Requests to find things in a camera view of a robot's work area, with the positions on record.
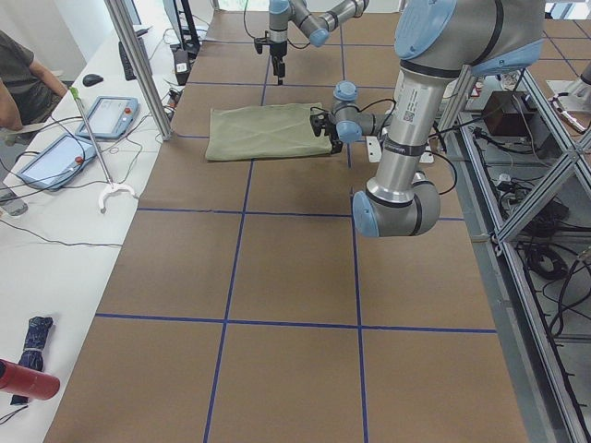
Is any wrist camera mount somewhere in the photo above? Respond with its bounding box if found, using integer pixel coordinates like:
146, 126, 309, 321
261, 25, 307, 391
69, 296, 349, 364
253, 30, 273, 54
309, 113, 327, 138

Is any white reacher grabber stick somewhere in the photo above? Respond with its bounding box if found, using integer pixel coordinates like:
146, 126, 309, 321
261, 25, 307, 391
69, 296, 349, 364
68, 87, 138, 214

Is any near teach pendant tablet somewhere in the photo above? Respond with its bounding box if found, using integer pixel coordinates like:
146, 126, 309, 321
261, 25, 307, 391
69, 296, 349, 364
17, 135, 96, 190

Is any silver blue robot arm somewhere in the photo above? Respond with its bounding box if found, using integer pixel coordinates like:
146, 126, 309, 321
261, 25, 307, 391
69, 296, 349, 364
254, 0, 369, 85
353, 1, 545, 237

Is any folded dark blue umbrella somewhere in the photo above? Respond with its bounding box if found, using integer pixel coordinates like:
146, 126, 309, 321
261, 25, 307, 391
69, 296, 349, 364
10, 317, 54, 405

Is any seated person in background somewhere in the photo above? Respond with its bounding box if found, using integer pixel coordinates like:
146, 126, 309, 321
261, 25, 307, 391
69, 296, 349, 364
1, 31, 68, 131

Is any far teach pendant tablet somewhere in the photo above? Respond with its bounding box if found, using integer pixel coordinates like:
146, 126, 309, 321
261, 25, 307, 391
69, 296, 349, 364
81, 96, 139, 140

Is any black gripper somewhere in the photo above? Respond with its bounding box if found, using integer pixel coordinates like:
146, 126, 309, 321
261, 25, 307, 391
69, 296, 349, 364
270, 41, 287, 85
325, 114, 344, 154

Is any olive green long-sleeve shirt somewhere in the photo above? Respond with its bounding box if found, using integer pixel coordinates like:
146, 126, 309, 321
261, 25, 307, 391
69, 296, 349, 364
205, 103, 332, 162

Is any red cylindrical bottle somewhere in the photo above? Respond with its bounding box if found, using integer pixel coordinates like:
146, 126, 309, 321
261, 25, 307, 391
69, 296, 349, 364
1, 354, 61, 400

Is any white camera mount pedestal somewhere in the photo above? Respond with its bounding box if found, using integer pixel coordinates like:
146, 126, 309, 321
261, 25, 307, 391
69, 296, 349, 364
365, 136, 435, 164

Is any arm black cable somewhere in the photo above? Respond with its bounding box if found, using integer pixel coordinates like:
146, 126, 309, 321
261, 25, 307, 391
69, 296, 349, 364
308, 99, 458, 198
241, 0, 315, 51

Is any teach pendant tablet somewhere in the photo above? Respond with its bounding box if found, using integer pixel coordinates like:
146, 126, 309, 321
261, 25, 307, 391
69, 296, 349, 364
81, 96, 139, 140
17, 135, 96, 190

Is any aluminium frame post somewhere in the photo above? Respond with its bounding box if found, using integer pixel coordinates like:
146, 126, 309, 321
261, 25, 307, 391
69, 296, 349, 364
104, 0, 173, 141

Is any black computer mouse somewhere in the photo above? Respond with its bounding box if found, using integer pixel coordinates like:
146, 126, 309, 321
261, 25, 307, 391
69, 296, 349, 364
82, 74, 103, 87

